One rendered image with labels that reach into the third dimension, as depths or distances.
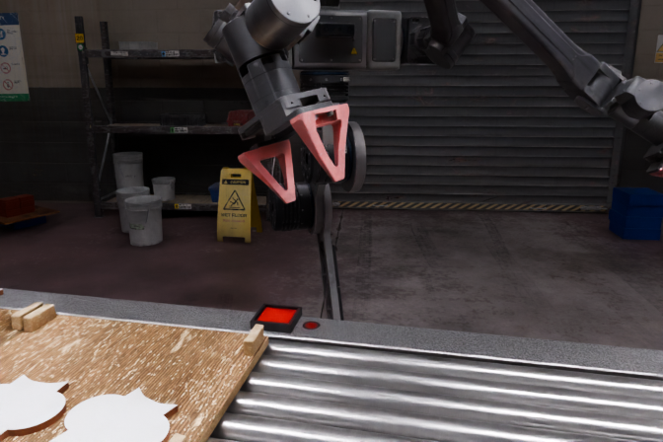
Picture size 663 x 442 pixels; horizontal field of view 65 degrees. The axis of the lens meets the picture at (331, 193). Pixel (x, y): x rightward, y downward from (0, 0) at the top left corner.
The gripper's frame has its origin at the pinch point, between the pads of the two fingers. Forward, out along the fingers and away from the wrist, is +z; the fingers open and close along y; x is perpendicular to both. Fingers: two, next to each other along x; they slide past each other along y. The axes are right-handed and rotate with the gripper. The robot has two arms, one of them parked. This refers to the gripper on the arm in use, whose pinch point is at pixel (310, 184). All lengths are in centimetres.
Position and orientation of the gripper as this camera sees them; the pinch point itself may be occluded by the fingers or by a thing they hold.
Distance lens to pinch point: 57.7
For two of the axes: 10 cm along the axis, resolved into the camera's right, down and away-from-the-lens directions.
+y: 5.9, -2.5, -7.7
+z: 3.7, 9.3, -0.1
